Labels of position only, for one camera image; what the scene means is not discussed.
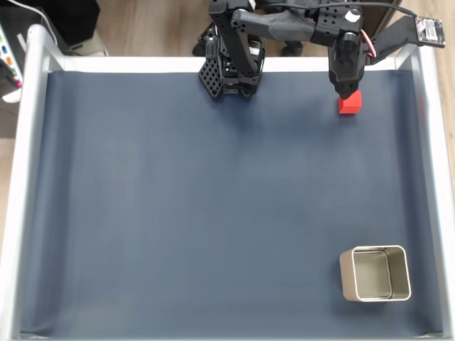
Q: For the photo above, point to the red cube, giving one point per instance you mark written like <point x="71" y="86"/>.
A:
<point x="352" y="106"/>

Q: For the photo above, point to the white device with coloured buttons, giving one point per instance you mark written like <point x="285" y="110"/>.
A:
<point x="14" y="32"/>

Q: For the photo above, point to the square metal tin container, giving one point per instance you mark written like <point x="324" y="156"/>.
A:
<point x="373" y="277"/>

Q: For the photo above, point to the white metal table frame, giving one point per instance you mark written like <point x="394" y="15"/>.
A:
<point x="142" y="64"/>

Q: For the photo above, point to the dark wooden cabinet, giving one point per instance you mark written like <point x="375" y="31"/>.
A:
<point x="377" y="25"/>

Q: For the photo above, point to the bare circuit board camera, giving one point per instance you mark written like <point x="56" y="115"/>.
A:
<point x="430" y="32"/>

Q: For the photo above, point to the black box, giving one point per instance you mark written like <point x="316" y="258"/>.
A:
<point x="74" y="14"/>

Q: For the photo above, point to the blue-grey table mat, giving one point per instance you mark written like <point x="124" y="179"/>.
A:
<point x="177" y="213"/>

